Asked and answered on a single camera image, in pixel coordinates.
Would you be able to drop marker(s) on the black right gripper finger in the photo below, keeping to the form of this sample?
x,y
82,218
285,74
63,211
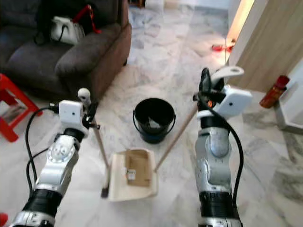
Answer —
x,y
205,81

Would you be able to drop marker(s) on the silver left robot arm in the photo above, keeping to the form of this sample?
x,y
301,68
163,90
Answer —
x,y
57,163

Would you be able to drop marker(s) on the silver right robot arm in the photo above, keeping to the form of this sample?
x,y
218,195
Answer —
x,y
215,161

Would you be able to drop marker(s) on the small red floor object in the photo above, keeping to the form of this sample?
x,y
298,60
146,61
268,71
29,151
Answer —
x,y
218,48

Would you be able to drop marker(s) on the white crumpled paper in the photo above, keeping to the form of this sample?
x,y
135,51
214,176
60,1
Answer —
x,y
153,124

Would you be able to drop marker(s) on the black bucket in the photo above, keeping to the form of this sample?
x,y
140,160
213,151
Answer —
x,y
154,135

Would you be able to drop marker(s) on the brown cardboard piece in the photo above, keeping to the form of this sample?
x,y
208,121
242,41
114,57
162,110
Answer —
x,y
139,165

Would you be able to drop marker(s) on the red bottle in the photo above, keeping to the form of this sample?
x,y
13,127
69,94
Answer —
x,y
274,92

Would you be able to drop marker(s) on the dark grey sofa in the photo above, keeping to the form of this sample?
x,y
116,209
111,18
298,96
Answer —
x,y
38,59

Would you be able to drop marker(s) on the light wooden door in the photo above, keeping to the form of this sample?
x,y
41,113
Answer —
x,y
270,38

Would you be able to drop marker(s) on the red plastic stool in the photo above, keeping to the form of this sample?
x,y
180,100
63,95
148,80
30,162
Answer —
x,y
9,94

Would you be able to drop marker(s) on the white handheld appliance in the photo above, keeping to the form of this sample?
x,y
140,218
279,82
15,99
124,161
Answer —
x,y
71,30

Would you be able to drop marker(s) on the red plastic object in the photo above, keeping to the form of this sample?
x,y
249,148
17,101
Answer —
x,y
3,220

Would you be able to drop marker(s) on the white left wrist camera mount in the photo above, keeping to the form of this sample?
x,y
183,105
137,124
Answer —
x,y
71,116

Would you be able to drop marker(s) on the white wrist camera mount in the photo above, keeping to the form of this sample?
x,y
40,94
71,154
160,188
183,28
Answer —
x,y
71,116
236,101

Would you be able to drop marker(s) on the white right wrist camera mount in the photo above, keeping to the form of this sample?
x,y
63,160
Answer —
x,y
236,101

